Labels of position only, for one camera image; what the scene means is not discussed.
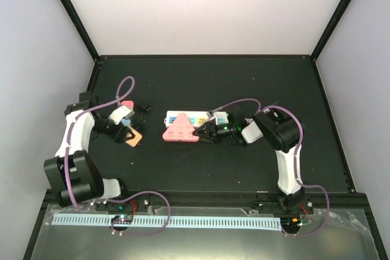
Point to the pink square plug adapter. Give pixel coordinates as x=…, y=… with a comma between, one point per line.
x=128, y=103

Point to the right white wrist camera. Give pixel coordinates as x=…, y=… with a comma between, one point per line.
x=219, y=117

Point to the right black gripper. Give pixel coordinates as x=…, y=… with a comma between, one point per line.
x=206, y=125

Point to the light blue slotted cable duct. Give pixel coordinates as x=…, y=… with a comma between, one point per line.
x=142, y=221

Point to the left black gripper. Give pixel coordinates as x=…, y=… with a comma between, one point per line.
x=117, y=136

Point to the white power strip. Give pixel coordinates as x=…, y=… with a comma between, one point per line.
x=196, y=118

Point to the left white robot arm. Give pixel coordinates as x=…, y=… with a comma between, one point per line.
x=72, y=174

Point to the pink triangular socket adapter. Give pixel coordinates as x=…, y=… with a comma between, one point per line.
x=181, y=130

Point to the black aluminium frame post left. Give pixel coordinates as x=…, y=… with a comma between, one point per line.
x=80, y=28

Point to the yellow cube socket adapter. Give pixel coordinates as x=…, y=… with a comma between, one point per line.
x=133, y=137

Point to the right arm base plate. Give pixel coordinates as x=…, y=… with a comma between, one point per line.
x=280, y=203

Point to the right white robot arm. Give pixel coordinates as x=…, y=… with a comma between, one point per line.
x=282, y=133

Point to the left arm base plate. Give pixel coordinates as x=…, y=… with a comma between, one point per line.
x=137, y=204

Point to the black aluminium frame post right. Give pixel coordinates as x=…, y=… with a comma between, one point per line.
x=330, y=28

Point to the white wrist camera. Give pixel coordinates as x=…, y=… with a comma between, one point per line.
x=123, y=112
x=219, y=117

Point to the blue USB charger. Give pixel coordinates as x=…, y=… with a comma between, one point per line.
x=126, y=122

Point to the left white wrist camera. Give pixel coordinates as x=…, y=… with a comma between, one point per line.
x=123, y=112

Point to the black aluminium frame post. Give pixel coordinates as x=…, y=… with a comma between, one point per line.
x=330, y=28
x=80, y=28

